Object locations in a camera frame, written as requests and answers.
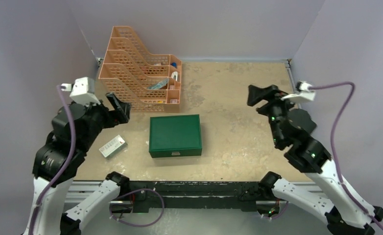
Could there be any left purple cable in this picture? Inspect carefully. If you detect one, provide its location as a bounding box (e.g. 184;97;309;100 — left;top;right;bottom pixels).
27;85;77;235

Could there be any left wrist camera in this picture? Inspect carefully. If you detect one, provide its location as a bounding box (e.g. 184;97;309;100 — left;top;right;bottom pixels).
59;77;101;107

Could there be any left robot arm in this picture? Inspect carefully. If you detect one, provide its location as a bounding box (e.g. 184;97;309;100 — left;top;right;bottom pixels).
25;93;131;235

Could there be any white paper card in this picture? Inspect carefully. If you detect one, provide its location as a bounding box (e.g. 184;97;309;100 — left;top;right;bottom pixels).
99;135;127;158

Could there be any silver stapler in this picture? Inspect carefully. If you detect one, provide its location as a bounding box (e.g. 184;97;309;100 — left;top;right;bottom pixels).
171;71;180;82

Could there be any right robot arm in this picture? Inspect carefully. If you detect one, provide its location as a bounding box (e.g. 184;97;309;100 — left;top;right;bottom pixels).
247;82;383;235

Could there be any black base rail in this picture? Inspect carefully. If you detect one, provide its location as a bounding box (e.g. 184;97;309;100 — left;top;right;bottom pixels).
111;181;287;214

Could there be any green jewelry box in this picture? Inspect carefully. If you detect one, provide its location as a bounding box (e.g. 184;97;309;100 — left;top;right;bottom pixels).
148;114;203;158

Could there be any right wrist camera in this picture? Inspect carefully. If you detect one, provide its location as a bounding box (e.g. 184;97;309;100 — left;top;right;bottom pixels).
280;81;316;104

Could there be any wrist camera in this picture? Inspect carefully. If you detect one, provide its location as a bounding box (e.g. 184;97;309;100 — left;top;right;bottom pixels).
280;81;316;104
59;77;101;107

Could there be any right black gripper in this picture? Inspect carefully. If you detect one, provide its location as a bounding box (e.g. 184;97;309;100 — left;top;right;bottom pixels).
246;85;300;146

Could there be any peach mesh file organizer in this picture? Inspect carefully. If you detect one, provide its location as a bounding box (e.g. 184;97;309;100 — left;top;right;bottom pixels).
98;26;182;113

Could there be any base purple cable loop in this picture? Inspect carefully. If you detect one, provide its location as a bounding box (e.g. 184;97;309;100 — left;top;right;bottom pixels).
109;188;165;228

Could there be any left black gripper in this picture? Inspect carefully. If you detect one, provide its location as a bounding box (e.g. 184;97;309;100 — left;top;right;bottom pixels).
78;91;131;152

